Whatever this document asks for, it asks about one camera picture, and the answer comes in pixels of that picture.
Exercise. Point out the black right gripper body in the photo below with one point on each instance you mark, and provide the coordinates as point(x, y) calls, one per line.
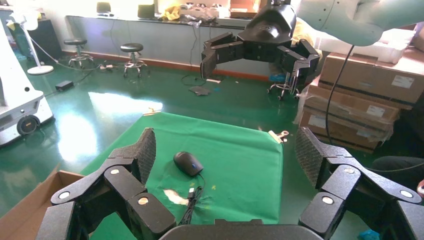
point(268, 33)

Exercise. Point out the white power strip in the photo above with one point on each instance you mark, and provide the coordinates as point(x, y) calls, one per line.
point(106, 67)

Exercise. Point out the brown carton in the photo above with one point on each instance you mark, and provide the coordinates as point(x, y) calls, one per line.
point(245, 10)

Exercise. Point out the idle white wheeled robot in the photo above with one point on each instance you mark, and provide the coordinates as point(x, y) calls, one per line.
point(16, 102)

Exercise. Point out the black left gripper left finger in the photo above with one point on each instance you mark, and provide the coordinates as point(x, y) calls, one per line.
point(132, 212)

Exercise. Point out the yellow plastic bag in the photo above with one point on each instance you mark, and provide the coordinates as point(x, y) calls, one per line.
point(172, 13)

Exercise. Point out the black cabinet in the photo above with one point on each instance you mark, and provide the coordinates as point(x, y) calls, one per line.
point(46, 36)

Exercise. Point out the long grey lab counter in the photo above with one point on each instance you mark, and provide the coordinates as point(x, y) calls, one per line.
point(159, 39)

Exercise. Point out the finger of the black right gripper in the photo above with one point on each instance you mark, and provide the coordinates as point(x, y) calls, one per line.
point(303, 63)
point(222, 53)

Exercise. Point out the blue plastic bag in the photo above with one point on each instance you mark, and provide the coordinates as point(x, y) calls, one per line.
point(276, 78)

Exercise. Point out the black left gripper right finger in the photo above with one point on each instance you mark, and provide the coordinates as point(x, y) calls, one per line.
point(348, 198)

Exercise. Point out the black box device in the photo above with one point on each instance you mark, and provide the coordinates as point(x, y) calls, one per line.
point(145, 11)

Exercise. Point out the open brown cardboard box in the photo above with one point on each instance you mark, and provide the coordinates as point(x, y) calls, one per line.
point(20, 215)

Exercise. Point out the black round seat stool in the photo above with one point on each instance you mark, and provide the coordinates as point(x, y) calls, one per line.
point(76, 42)
point(132, 48)

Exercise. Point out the large stacked cardboard carton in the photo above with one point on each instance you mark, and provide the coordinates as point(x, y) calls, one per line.
point(371, 76)
point(348, 106)
point(341, 130)

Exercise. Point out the small black monitor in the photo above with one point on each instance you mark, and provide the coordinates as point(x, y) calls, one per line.
point(103, 7)

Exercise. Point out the white foam packaging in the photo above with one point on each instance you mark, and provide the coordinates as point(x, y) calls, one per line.
point(391, 49)

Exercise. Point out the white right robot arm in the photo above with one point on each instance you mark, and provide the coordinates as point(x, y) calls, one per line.
point(348, 20)

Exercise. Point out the chrome wheeled stool base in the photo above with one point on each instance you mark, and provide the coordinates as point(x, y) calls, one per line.
point(281, 87)

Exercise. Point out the green table cloth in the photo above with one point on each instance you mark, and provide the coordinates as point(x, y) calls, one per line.
point(232, 159)

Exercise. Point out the black power adapter brick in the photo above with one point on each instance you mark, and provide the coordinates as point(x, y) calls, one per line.
point(64, 85)

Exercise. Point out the person dark trouser leg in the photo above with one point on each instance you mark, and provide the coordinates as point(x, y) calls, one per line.
point(397, 170)

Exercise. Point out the flat black pad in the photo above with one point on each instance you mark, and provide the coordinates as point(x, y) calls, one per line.
point(199, 90)

